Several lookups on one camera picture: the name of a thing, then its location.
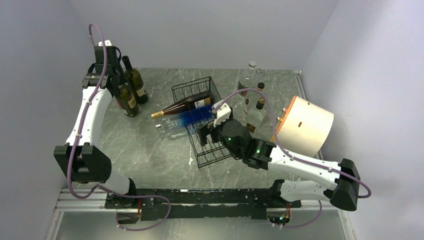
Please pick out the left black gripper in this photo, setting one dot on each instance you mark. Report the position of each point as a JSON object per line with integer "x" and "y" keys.
{"x": 122, "y": 75}

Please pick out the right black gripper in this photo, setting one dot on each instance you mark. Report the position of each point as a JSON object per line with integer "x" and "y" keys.
{"x": 204, "y": 131}

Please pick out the dark green black-capped bottle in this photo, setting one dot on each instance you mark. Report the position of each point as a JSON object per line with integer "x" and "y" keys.
{"x": 135, "y": 80}

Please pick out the blue clear glass bottle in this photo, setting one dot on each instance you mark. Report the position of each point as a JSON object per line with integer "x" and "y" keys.
{"x": 185, "y": 119}

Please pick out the green bottle silver cap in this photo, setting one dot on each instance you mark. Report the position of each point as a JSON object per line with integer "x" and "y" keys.
{"x": 127, "y": 101}

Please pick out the clear bottle orange black label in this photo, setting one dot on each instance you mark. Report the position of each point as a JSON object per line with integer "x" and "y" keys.
{"x": 256, "y": 115}

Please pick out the clear bottle white label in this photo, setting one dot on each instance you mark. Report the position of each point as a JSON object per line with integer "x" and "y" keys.
{"x": 250, "y": 100}

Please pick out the frosted clear slim bottle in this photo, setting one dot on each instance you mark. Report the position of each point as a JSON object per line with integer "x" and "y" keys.
{"x": 246, "y": 79}

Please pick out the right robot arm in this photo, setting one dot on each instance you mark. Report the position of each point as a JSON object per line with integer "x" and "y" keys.
{"x": 330, "y": 181}

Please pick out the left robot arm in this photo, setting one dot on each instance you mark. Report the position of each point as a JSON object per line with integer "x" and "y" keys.
{"x": 80, "y": 158}

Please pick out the dark red gold-capped bottle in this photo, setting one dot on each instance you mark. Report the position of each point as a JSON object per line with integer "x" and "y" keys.
{"x": 189, "y": 103}

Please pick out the beige cylindrical lamp shade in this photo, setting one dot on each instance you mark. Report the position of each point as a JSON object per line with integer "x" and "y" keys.
{"x": 304, "y": 127}

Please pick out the black wire wine rack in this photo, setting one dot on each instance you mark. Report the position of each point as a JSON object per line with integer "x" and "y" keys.
{"x": 206, "y": 151}

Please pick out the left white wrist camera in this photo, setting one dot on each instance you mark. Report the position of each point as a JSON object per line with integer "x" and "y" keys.
{"x": 106, "y": 43}

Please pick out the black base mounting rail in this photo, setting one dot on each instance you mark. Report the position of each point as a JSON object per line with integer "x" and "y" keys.
{"x": 200, "y": 203}

